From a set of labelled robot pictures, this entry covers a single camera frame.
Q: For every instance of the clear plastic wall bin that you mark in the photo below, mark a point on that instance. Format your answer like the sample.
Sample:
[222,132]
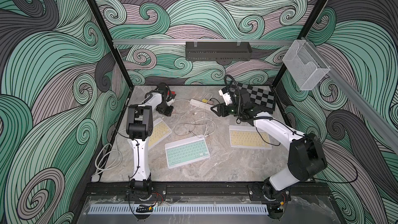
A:
[305,64]

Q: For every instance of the black checkered board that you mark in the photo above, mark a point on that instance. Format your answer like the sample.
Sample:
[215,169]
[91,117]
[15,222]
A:
[263,98]

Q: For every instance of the black perforated wall tray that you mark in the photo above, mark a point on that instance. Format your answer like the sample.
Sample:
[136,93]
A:
[219,52]

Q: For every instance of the white power strip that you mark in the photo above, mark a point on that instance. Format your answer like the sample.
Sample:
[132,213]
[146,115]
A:
[201,104]

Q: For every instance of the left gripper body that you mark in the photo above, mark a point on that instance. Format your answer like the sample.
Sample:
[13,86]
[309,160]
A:
[165,110]

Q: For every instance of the green wireless keyboard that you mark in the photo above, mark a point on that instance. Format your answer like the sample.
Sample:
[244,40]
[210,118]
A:
[186,151]

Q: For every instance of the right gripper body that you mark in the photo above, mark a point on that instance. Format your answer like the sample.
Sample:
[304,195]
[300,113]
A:
[222,109]

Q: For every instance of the yellow wireless keyboard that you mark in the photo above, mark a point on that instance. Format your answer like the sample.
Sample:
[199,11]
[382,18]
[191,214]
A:
[248,137]
[160,131]

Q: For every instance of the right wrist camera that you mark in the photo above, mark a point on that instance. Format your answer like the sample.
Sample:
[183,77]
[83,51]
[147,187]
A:
[226,96]

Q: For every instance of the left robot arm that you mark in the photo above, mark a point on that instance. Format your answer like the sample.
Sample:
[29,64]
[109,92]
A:
[139,128]

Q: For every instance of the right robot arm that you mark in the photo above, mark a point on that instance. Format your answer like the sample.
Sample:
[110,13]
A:
[306,157]

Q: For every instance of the aluminium wall rail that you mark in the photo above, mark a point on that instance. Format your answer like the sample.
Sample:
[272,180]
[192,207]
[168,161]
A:
[157,41]

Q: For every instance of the white slotted cable duct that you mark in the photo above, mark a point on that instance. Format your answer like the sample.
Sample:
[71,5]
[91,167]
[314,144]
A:
[190,209]

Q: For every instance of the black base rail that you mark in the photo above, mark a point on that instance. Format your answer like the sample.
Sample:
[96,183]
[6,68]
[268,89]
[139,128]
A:
[168,191]

